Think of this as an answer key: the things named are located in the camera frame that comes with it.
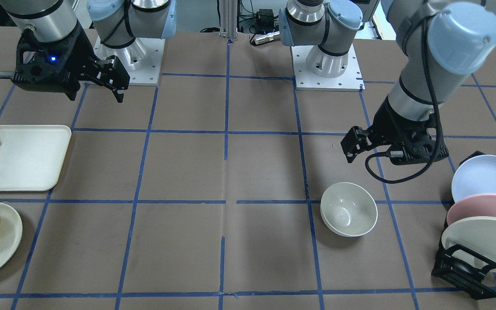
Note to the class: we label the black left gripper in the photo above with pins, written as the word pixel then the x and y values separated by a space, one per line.
pixel 389 121

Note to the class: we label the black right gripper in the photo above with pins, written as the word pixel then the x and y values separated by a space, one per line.
pixel 77 52

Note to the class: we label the cream ceramic bowl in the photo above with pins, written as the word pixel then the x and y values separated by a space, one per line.
pixel 348 210

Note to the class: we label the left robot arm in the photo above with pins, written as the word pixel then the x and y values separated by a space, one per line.
pixel 445 41

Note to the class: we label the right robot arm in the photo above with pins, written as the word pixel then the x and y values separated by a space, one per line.
pixel 51 20

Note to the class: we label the cream rectangular tray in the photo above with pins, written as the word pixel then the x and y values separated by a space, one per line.
pixel 32 156

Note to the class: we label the lavender plate in rack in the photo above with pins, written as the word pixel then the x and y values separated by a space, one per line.
pixel 476 175

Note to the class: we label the pink plate in rack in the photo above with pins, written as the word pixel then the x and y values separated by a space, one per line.
pixel 472 206

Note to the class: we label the cream plate in rack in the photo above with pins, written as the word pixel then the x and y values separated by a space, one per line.
pixel 475 233

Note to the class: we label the black dish rack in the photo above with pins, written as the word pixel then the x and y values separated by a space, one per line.
pixel 461 274

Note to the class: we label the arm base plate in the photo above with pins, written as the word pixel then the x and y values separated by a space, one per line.
pixel 141 57
pixel 315 70

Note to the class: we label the aluminium frame post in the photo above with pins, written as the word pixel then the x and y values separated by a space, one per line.
pixel 228 17

